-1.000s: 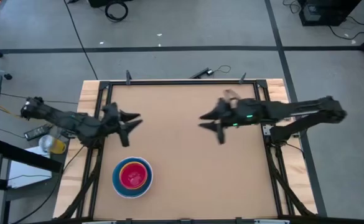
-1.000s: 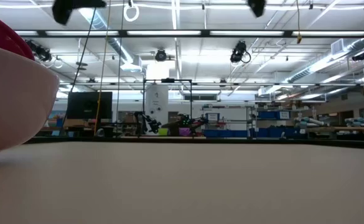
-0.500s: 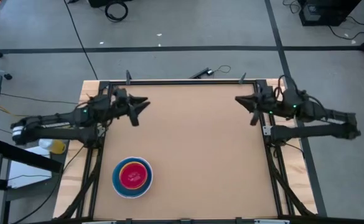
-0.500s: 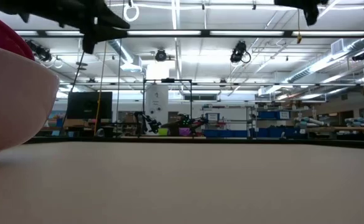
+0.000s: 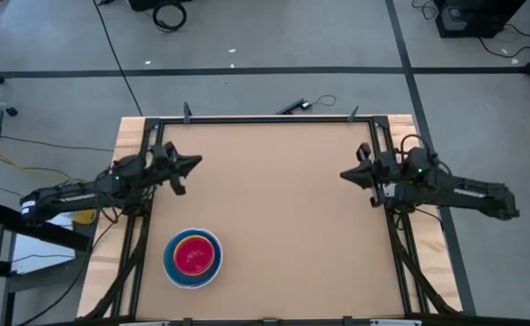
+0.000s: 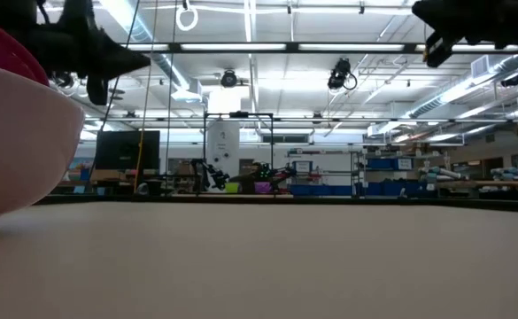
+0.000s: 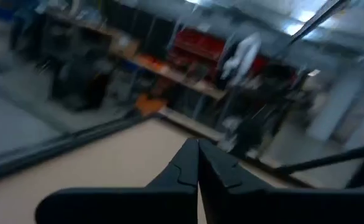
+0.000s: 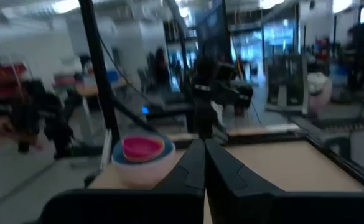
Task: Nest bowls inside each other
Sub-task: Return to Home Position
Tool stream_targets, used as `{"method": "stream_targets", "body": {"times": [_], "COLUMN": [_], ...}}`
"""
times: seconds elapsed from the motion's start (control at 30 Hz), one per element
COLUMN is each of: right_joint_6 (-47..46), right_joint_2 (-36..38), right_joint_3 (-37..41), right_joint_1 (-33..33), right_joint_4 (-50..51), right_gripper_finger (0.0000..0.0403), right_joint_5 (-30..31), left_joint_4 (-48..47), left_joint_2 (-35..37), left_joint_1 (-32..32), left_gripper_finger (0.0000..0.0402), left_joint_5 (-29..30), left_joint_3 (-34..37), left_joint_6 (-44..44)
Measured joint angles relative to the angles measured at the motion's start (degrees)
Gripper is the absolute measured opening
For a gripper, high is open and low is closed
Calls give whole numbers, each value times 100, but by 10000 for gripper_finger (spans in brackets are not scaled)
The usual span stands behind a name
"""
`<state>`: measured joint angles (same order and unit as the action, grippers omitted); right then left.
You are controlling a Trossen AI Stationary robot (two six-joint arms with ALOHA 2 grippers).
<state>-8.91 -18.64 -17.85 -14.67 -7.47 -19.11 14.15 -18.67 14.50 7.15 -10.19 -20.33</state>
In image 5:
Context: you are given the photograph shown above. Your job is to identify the thin black looped cable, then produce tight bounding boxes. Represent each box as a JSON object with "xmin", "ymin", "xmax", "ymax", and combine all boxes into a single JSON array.
[{"xmin": 309, "ymin": 93, "xmax": 338, "ymax": 109}]

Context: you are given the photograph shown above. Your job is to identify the black aluminium table frame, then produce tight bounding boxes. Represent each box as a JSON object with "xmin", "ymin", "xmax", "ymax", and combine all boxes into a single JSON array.
[{"xmin": 82, "ymin": 115, "xmax": 463, "ymax": 326}]

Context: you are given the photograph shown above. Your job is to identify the yellow bowl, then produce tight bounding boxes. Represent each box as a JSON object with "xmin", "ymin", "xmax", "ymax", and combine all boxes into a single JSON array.
[{"xmin": 173, "ymin": 235, "xmax": 217, "ymax": 277}]

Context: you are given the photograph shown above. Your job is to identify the black cable by computer case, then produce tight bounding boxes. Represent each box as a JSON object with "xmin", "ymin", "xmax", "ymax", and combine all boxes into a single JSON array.
[{"xmin": 477, "ymin": 22, "xmax": 530, "ymax": 59}]

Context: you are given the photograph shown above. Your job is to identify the yellow container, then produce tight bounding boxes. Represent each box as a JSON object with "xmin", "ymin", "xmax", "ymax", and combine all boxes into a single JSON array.
[{"xmin": 69, "ymin": 208, "xmax": 98, "ymax": 225}]

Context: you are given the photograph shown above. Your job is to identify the black computer case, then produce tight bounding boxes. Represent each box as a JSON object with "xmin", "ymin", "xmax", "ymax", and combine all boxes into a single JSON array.
[{"xmin": 434, "ymin": 0, "xmax": 528, "ymax": 40}]

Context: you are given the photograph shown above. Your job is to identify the blue bowl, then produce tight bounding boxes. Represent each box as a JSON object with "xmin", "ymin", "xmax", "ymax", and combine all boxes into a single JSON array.
[{"xmin": 163, "ymin": 229, "xmax": 224, "ymax": 287}]

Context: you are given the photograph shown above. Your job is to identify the long black floor cable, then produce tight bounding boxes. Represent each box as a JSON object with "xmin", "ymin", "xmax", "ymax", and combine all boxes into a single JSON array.
[{"xmin": 91, "ymin": 0, "xmax": 144, "ymax": 117}]

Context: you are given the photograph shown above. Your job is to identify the blue translucent plastic container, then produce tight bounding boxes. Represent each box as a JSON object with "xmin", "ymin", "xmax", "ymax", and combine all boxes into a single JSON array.
[{"xmin": 162, "ymin": 226, "xmax": 225, "ymax": 291}]

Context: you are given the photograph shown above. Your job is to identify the coiled black cable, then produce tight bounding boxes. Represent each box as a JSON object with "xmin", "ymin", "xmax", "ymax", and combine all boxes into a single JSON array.
[{"xmin": 151, "ymin": 0, "xmax": 188, "ymax": 34}]

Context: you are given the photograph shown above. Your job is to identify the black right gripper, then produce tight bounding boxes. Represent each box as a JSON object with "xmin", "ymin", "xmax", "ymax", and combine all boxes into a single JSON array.
[{"xmin": 340, "ymin": 142, "xmax": 402, "ymax": 209}]

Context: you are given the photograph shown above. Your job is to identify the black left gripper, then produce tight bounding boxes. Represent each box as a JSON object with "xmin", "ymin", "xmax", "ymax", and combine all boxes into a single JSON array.
[{"xmin": 150, "ymin": 142, "xmax": 203, "ymax": 197}]

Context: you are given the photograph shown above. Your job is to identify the small black device with plug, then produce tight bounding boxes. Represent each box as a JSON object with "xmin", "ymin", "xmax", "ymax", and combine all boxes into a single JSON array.
[{"xmin": 275, "ymin": 98, "xmax": 313, "ymax": 116}]

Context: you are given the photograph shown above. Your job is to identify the red bowl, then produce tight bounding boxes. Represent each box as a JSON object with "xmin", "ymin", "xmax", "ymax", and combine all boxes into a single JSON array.
[{"xmin": 175, "ymin": 236, "xmax": 216, "ymax": 276}]

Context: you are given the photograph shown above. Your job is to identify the yellow cable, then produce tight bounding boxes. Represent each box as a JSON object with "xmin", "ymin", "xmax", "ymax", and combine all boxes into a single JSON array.
[{"xmin": 0, "ymin": 153, "xmax": 84, "ymax": 185}]

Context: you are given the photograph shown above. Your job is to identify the black metal stand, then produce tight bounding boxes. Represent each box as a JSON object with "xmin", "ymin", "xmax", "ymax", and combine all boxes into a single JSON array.
[{"xmin": 0, "ymin": 201, "xmax": 92, "ymax": 326}]

